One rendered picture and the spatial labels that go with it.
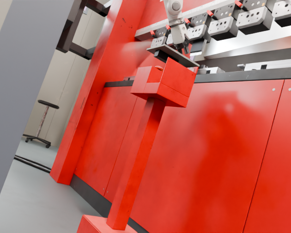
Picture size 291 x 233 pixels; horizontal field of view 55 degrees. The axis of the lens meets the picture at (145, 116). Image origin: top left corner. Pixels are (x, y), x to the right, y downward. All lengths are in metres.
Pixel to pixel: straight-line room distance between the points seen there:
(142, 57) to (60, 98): 3.06
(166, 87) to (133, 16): 1.53
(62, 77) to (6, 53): 4.36
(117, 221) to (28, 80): 0.62
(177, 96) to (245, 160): 0.35
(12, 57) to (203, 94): 0.80
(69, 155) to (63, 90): 3.18
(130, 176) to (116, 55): 1.46
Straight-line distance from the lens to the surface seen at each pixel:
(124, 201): 1.15
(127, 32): 2.49
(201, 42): 1.75
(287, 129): 1.01
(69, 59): 5.46
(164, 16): 2.22
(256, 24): 1.50
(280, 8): 1.44
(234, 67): 2.22
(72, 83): 5.42
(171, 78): 1.10
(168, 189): 1.31
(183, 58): 1.59
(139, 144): 1.12
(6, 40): 1.07
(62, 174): 2.31
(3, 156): 1.06
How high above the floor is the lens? 0.44
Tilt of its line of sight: 7 degrees up
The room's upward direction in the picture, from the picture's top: 18 degrees clockwise
